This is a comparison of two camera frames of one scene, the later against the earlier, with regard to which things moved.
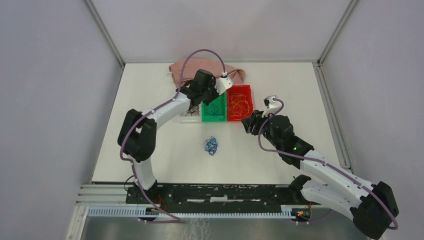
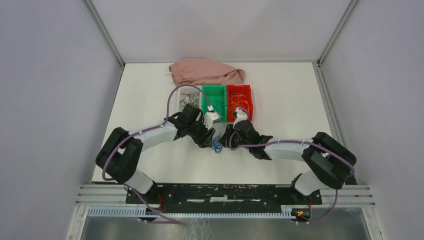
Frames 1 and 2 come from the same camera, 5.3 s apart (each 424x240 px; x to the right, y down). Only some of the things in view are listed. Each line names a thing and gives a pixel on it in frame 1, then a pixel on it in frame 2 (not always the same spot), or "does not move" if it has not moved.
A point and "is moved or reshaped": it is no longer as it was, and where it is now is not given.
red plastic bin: [239, 104] does not move
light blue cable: [216, 115] → [220, 109]
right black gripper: [255, 118] → [226, 138]
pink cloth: [237, 75] does not move
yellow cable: [238, 105] does not move
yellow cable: [241, 106] does not move
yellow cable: [241, 107] does not move
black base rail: [219, 195] does not move
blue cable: [211, 145] is moved or reshaped
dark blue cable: [213, 110] → [223, 103]
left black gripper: [212, 84] → [205, 140]
